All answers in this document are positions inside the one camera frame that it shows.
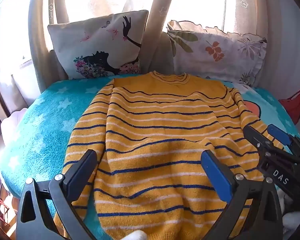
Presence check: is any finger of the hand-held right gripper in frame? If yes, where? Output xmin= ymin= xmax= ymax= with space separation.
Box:
xmin=266 ymin=124 xmax=294 ymax=146
xmin=244 ymin=125 xmax=272 ymax=155

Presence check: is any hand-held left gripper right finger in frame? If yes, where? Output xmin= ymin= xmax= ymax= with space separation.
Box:
xmin=201 ymin=150 xmax=283 ymax=240

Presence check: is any teal printed fleece blanket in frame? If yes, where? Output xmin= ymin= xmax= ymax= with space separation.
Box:
xmin=0 ymin=76 xmax=300 ymax=240

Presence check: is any white cushion with figure print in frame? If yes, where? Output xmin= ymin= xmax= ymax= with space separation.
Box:
xmin=47 ymin=10 xmax=149 ymax=80

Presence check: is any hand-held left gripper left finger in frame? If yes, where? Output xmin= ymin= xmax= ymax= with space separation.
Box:
xmin=16 ymin=149 xmax=98 ymax=240

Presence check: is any red bag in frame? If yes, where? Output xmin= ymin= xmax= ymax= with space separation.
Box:
xmin=279 ymin=85 xmax=300 ymax=125

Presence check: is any yellow striped sweater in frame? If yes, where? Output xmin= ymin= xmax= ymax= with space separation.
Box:
xmin=54 ymin=71 xmax=285 ymax=240

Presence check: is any white pillow with leaf print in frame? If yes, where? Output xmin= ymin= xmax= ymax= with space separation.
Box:
xmin=166 ymin=20 xmax=267 ymax=88

